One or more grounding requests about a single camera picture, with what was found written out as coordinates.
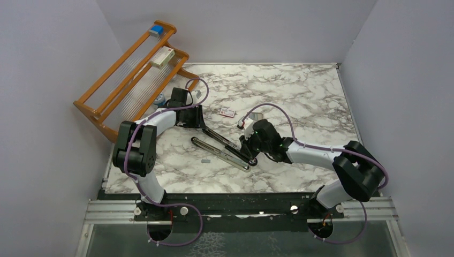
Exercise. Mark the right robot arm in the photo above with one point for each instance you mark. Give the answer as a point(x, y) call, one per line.
point(358, 172)

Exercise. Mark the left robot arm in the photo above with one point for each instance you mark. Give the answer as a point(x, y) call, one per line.
point(135, 148)

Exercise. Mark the blue white jar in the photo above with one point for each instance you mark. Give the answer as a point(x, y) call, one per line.
point(160, 101)

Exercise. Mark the white red box on shelf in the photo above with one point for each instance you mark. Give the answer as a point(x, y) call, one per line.
point(162, 57)

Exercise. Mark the silver staple strip tray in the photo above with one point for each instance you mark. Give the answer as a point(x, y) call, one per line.
point(256, 116)

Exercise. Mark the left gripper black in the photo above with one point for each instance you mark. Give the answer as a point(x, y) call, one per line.
point(198, 121)

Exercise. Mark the blue grey eraser block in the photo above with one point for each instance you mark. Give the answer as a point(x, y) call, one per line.
point(156, 31)

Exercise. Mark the red white staple box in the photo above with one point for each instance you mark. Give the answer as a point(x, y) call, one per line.
point(227, 112)

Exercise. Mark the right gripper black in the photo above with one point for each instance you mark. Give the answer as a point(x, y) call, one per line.
point(245, 147)

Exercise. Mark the black stapler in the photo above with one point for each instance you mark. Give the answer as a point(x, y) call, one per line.
point(230, 146)

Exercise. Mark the orange wooden shelf rack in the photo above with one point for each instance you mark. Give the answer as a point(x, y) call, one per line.
point(127, 90)

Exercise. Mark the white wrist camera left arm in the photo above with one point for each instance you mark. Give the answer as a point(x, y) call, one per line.
point(198, 94)

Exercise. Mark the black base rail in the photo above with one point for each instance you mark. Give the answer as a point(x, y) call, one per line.
point(232, 212)

